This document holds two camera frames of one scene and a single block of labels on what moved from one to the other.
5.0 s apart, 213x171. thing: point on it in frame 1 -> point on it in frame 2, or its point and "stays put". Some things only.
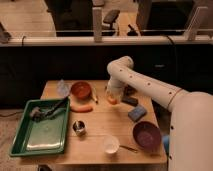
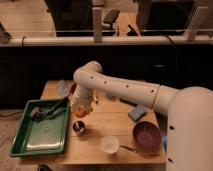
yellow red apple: [112, 99] -> [80, 114]
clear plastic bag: [63, 88] stays put
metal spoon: [132, 149] stays put
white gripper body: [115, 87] -> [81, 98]
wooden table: [100, 132] stays put
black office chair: [110, 18] stays put
